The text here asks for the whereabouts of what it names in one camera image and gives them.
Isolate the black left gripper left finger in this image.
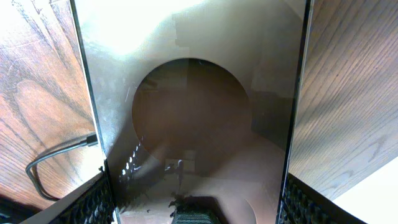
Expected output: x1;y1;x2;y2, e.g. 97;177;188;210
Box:
21;162;117;224

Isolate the black charger cable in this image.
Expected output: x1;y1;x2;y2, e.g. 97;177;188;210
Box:
25;133;100;202

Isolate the rose gold Galaxy smartphone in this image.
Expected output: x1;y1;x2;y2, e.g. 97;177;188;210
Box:
71;0;312;223

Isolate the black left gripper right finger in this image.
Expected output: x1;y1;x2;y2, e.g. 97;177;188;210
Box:
277;174;365;224

